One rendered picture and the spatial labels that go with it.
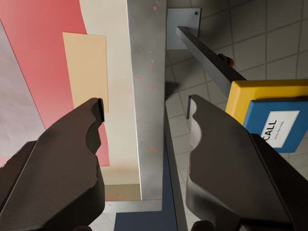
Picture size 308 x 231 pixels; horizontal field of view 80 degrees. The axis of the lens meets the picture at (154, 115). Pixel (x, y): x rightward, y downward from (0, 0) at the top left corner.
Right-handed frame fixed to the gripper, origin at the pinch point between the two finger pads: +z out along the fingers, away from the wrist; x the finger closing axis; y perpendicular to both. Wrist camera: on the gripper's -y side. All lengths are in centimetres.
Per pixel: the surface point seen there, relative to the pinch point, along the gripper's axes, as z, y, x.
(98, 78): 12.6, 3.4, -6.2
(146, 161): 9.2, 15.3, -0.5
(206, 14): 108, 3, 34
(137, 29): 9.1, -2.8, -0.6
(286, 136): 11.2, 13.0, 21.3
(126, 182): 12.8, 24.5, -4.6
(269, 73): 108, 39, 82
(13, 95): 12.6, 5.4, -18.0
